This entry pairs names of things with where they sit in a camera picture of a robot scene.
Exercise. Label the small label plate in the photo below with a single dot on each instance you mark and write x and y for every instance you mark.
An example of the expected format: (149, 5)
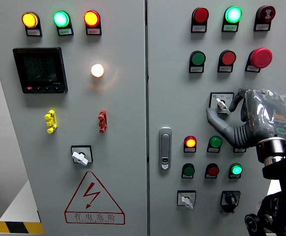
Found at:
(213, 150)
(33, 32)
(65, 31)
(197, 69)
(190, 150)
(262, 27)
(199, 28)
(252, 68)
(187, 176)
(93, 31)
(234, 176)
(239, 150)
(230, 28)
(225, 69)
(210, 176)

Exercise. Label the large red stop button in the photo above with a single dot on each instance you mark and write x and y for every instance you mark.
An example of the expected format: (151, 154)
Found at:
(261, 57)

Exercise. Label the small lit green lamp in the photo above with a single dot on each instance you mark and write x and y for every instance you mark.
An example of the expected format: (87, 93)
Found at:
(236, 169)

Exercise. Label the white cabinet base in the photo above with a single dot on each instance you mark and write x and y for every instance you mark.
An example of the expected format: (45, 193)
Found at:
(273, 188)
(19, 206)

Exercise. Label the small red push button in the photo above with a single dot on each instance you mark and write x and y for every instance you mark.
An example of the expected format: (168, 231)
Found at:
(212, 170)

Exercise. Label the small lit red lamp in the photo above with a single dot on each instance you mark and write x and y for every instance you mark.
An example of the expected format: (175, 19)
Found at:
(190, 142)

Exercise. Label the grey cabinet door with lock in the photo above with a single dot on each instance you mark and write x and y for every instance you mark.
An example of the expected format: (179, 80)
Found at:
(177, 103)

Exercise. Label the small green push button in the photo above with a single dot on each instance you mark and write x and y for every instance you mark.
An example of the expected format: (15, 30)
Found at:
(188, 170)

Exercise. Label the red buzzer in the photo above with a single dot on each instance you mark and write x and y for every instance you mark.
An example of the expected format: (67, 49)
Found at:
(266, 14)

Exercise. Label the silver door lock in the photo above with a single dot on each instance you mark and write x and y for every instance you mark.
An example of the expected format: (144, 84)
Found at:
(165, 147)

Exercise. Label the green round lamp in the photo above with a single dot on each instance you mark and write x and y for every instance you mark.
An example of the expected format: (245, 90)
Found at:
(233, 14)
(61, 18)

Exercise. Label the grey cabinet door with display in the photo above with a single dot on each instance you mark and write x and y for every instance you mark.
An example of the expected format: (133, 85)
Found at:
(123, 110)

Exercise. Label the white round lamp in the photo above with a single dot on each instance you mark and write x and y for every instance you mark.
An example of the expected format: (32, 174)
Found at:
(97, 70)

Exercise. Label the red warning triangle sign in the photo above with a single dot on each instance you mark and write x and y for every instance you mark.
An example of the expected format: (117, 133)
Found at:
(94, 199)

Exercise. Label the lit red round lamp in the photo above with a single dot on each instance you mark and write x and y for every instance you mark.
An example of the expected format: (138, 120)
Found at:
(91, 18)

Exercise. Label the black display meter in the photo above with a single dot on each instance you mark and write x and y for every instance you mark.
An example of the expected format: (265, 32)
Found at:
(40, 70)

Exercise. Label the yellow round lamp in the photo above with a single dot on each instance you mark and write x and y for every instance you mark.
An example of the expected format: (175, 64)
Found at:
(30, 20)

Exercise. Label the black and yellow striped tape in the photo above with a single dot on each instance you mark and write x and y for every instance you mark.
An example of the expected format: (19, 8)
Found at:
(19, 227)

